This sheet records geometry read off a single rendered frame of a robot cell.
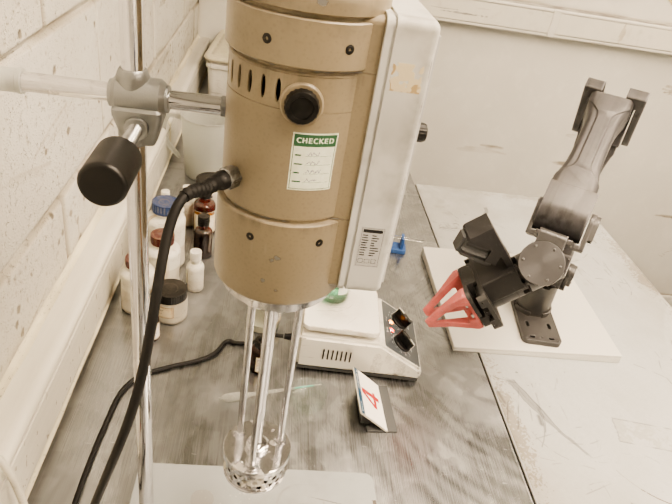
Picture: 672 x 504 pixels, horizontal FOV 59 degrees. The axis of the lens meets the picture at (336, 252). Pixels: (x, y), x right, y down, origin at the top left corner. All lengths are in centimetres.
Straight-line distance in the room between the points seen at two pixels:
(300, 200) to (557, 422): 72
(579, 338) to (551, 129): 152
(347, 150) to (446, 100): 203
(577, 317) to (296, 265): 89
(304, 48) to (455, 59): 204
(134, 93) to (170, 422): 56
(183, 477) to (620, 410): 70
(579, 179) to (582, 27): 159
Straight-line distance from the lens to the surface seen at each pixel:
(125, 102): 43
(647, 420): 112
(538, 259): 80
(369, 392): 92
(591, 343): 120
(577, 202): 88
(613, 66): 261
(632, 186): 288
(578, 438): 102
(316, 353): 94
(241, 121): 40
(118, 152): 36
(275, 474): 63
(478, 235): 82
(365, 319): 94
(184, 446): 86
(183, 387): 93
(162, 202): 111
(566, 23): 243
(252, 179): 40
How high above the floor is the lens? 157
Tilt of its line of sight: 32 degrees down
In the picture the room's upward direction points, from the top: 10 degrees clockwise
